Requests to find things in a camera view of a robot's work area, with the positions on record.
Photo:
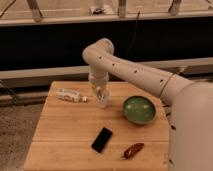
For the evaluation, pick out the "green ceramic bowl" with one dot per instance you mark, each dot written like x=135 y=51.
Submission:
x=139 y=110

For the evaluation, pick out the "clear plastic bottle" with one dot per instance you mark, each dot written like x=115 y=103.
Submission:
x=70 y=95

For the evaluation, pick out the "black smartphone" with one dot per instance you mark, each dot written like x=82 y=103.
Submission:
x=101 y=140

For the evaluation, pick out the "wooden table board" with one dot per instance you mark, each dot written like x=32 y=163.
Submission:
x=66 y=131

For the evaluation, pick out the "red chili pepper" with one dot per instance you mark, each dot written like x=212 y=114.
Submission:
x=132 y=150

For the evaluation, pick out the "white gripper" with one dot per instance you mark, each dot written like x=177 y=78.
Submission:
x=99 y=86

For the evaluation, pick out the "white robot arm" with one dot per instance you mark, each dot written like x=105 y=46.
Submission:
x=191 y=114

